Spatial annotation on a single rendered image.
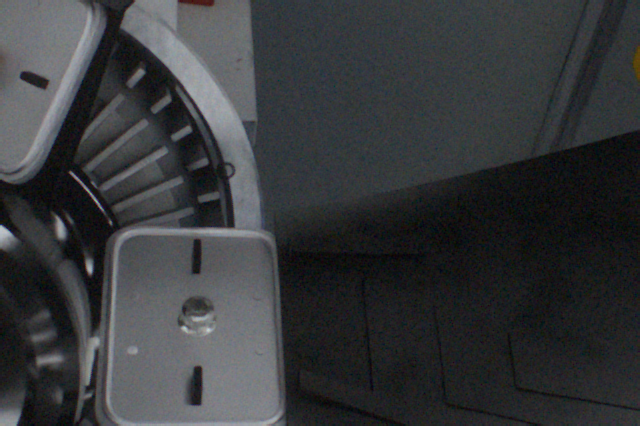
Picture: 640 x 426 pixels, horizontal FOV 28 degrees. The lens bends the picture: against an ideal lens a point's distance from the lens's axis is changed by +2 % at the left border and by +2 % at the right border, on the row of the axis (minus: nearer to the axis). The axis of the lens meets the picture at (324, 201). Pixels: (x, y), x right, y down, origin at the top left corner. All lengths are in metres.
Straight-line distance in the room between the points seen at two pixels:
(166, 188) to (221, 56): 0.51
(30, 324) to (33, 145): 0.06
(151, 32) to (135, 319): 0.20
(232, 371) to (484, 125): 0.99
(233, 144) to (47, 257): 0.25
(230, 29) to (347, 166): 0.41
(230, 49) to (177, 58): 0.43
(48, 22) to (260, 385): 0.14
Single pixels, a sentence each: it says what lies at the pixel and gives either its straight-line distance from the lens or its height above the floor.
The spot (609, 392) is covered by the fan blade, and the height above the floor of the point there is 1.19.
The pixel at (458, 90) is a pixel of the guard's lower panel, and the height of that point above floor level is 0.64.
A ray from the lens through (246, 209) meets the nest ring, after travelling 0.63.
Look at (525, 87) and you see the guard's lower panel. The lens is 1.38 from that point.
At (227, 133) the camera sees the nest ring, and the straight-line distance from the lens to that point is 0.62.
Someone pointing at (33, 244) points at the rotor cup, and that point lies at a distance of 0.39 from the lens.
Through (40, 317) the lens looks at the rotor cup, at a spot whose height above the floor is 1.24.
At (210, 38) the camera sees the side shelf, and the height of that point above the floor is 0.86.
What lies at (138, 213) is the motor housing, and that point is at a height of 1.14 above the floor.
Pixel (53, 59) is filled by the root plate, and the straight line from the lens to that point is 0.42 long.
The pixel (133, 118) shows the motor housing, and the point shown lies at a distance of 0.55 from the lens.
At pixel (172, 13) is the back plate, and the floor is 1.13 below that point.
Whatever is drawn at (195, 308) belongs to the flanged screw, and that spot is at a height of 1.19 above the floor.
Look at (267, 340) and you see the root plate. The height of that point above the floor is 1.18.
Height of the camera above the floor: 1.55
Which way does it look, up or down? 48 degrees down
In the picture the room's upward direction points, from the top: 10 degrees clockwise
